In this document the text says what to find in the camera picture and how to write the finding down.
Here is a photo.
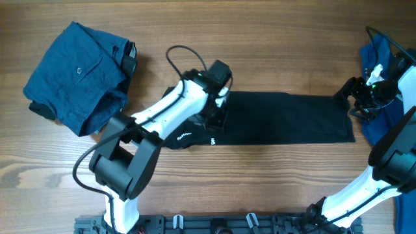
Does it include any black t-shirt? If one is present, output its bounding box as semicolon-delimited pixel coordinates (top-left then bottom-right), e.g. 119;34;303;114
164;91;355;150

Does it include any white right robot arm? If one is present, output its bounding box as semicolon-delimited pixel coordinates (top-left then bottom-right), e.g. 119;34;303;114
299;49;415;233

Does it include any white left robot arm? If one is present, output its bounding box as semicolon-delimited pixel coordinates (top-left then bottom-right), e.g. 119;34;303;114
89;60;232;233

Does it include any blue polo shirt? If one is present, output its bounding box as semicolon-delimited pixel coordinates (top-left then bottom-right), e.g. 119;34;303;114
360;34;415;234

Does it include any folded navy blue shirt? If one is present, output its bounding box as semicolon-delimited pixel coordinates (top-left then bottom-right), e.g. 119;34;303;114
23;21;137;137

